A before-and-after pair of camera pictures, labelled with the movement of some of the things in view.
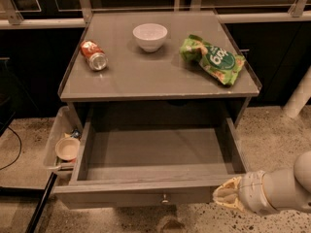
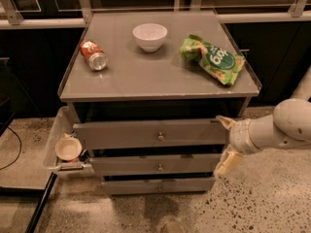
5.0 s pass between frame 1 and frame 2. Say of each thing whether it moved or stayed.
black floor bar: stayed
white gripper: moved
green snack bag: stayed
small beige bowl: stayed
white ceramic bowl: stayed
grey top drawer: moved
